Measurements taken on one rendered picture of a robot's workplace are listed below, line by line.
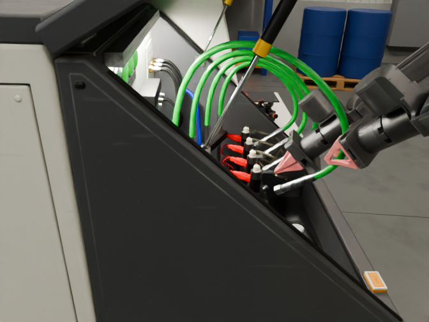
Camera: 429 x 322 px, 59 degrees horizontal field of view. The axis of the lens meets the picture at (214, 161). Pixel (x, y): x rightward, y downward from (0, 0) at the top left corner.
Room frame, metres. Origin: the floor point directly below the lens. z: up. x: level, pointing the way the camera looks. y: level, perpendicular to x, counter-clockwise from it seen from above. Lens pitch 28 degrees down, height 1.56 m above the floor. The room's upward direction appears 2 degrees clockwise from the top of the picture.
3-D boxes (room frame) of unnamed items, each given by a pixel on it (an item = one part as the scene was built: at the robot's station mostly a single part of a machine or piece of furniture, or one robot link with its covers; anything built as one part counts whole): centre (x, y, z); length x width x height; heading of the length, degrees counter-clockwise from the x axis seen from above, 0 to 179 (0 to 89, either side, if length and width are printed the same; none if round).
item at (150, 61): (1.05, 0.17, 1.20); 0.13 x 0.03 x 0.31; 3
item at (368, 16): (5.63, -1.76, 0.51); 1.20 x 0.85 x 1.02; 84
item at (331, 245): (0.83, -0.34, 0.87); 0.62 x 0.04 x 0.16; 3
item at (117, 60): (0.81, 0.16, 1.43); 0.54 x 0.03 x 0.02; 3
